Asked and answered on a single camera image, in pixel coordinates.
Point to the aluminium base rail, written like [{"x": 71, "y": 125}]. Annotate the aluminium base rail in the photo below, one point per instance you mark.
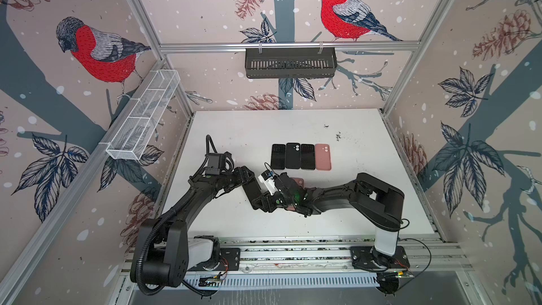
[{"x": 322, "y": 256}]

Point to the black bare phone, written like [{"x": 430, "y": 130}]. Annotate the black bare phone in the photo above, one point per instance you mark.
[{"x": 308, "y": 157}]

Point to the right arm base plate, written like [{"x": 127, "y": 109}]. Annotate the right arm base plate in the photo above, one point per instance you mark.
[{"x": 366, "y": 258}]

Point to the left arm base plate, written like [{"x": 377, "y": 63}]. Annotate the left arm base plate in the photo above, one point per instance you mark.
[{"x": 228, "y": 258}]

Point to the black wire wall basket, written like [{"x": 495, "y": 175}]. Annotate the black wire wall basket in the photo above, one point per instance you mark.
[{"x": 291, "y": 63}]

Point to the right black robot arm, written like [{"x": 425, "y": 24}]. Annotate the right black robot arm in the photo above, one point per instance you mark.
[{"x": 379, "y": 202}]

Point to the white mesh wall tray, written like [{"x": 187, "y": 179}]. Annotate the white mesh wall tray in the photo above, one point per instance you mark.
[{"x": 137, "y": 129}]

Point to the purple phone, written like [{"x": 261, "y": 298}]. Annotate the purple phone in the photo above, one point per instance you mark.
[{"x": 278, "y": 156}]

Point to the pink phone case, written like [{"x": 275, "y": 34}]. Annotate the pink phone case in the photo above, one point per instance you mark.
[{"x": 323, "y": 157}]

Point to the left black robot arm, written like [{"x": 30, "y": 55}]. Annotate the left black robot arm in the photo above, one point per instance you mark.
[{"x": 164, "y": 253}]

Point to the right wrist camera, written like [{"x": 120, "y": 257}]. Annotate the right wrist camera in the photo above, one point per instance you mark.
[{"x": 267, "y": 178}]

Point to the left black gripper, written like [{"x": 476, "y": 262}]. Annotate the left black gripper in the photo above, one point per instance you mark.
[{"x": 246, "y": 178}]

